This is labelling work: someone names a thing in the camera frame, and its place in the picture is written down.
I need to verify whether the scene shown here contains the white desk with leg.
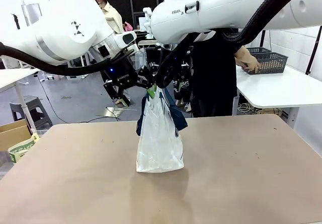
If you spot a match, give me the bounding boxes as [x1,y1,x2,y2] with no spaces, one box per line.
[0,67,42,134]

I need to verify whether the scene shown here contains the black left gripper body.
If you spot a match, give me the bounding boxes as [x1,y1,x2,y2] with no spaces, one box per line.
[101,56,139,94]

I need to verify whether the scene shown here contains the large grey plastic basket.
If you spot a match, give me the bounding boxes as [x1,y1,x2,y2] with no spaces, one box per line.
[241,52,289,76]

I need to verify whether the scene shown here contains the white cable bundle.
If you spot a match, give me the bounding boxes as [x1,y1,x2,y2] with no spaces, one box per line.
[237,102,257,114]

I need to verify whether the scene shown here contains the black floor cable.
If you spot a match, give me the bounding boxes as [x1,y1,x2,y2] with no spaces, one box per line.
[35,74,121,124]

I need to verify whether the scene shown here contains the person in black t-shirt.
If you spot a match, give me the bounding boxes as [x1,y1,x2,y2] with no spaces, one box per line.
[192,0,244,118]

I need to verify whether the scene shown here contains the person right forearm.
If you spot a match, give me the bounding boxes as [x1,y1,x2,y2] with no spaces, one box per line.
[235,46,252,63]

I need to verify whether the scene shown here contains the black tripod pole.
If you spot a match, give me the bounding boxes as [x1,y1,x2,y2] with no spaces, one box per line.
[305,25,322,76]

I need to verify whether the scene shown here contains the mannequin in cream jacket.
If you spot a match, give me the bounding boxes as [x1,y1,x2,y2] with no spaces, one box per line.
[89,0,131,108]

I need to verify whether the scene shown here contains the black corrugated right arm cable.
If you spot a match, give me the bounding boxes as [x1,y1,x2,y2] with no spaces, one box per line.
[153,0,316,90]

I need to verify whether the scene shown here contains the green printed carton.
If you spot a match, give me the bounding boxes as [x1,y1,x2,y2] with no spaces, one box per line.
[8,133,40,164]

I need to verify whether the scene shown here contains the white side table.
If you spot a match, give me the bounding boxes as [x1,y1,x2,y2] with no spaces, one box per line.
[231,64,322,116]

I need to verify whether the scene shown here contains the grey plastic stool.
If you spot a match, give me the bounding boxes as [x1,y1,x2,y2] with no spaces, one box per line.
[9,96,53,129]

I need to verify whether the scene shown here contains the grey background desk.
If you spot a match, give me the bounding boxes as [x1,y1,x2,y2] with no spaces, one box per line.
[137,39,162,49]

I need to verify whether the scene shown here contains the person right hand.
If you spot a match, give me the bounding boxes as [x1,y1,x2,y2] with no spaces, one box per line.
[236,54,261,74]

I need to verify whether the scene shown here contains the brown cardboard box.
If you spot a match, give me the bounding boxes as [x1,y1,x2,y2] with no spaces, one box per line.
[0,119,32,152]

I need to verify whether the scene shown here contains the translucent shopping bag navy handles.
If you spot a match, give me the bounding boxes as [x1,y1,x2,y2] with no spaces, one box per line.
[135,87,189,174]

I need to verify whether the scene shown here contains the clear plastic container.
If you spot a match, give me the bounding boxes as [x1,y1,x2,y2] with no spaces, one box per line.
[135,49,147,66]

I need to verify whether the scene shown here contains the small grey plastic basket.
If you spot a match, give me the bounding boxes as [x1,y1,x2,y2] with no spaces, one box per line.
[246,47,272,54]

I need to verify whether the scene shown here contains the wooden pallet pieces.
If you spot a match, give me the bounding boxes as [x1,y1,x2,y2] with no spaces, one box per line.
[259,107,282,116]

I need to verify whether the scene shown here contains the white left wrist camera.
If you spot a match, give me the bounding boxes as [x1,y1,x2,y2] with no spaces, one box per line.
[94,41,114,61]

